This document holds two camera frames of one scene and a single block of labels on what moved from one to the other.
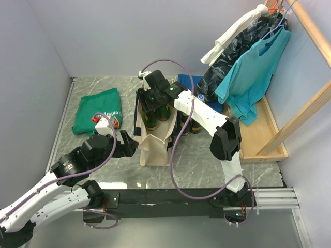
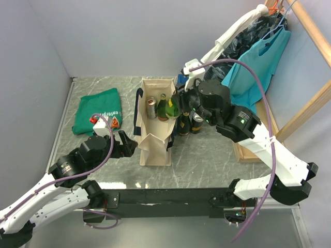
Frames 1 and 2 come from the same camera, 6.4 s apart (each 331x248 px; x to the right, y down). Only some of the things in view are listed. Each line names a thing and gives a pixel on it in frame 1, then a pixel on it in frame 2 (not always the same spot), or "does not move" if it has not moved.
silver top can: x=196 y=127 does not move
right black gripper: x=143 y=95 → x=184 y=94
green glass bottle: x=181 y=118 does not move
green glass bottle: x=151 y=120 → x=174 y=108
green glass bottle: x=164 y=113 does not move
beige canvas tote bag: x=152 y=144 does not move
